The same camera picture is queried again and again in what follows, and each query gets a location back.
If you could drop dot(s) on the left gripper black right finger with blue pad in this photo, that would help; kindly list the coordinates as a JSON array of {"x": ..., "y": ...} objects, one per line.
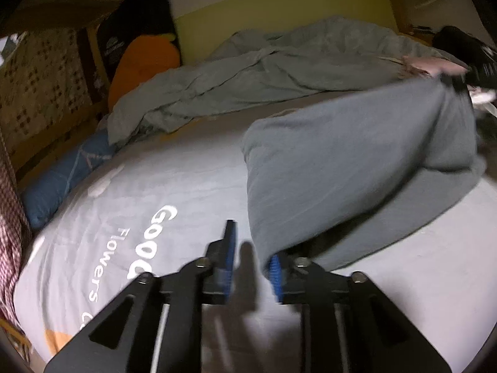
[{"x": 288, "y": 278}]

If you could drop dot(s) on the wooden bed frame post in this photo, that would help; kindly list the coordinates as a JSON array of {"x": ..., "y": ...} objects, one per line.
[{"x": 400, "y": 14}]

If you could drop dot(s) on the yellow white striped headboard cushion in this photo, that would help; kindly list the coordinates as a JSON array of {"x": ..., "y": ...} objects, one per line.
[{"x": 202, "y": 25}]

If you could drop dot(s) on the blue pillow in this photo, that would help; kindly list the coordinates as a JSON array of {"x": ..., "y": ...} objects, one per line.
[{"x": 43, "y": 197}]

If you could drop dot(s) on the woven rattan bedside panel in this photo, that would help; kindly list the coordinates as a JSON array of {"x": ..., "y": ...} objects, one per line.
[{"x": 41, "y": 82}]

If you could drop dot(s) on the grey monster print sweatshirt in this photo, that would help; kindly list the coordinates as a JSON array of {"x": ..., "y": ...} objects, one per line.
[{"x": 342, "y": 179}]

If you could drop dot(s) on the red checkered curtain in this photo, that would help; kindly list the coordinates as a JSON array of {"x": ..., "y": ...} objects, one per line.
[{"x": 14, "y": 229}]

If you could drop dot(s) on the folded white garment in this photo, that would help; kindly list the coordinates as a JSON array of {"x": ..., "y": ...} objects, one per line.
[{"x": 481, "y": 96}]

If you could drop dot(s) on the light grey printed bedsheet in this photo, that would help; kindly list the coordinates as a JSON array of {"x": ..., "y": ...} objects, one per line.
[{"x": 156, "y": 205}]

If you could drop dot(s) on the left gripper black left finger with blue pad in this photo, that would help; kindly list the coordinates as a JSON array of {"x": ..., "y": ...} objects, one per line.
[{"x": 221, "y": 254}]

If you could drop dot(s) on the orange carrot plush pillow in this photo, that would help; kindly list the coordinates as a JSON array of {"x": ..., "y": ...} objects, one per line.
[{"x": 144, "y": 58}]

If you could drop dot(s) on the grey-green crumpled blanket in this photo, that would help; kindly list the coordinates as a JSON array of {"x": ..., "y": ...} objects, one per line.
[{"x": 252, "y": 68}]

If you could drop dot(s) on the folded pink garment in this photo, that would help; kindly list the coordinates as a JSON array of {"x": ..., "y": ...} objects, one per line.
[{"x": 430, "y": 67}]

